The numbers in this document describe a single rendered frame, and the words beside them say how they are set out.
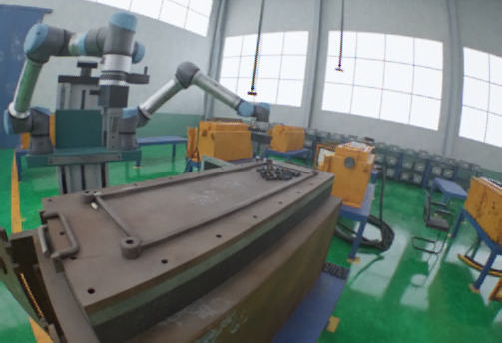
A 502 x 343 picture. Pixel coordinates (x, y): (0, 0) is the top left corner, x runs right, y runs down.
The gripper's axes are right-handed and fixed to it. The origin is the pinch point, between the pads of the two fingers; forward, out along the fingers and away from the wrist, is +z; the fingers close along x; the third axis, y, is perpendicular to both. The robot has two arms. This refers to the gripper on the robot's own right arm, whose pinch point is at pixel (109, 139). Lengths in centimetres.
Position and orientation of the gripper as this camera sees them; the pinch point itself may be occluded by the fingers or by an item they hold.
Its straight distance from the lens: 60.7
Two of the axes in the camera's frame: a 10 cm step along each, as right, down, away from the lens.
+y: -6.6, 0.6, -7.5
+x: 7.4, 2.1, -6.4
